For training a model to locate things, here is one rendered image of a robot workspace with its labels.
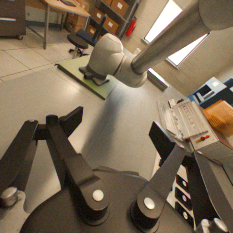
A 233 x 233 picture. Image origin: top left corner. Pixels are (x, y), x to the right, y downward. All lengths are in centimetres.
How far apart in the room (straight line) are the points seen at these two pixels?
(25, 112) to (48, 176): 26
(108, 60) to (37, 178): 64
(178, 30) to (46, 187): 62
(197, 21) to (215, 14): 5
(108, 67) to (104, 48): 10
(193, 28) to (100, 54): 47
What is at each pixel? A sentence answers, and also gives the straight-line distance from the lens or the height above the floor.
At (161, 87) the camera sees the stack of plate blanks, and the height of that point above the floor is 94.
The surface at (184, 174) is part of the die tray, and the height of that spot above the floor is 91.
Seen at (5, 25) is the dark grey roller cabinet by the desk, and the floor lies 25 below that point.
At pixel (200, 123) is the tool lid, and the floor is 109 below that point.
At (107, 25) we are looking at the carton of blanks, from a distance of 437.
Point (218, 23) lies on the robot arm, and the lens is 43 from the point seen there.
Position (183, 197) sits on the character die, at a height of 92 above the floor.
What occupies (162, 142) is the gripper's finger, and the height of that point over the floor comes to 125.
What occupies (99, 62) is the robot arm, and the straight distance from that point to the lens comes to 75.
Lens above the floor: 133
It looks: 39 degrees down
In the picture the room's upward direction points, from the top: 41 degrees clockwise
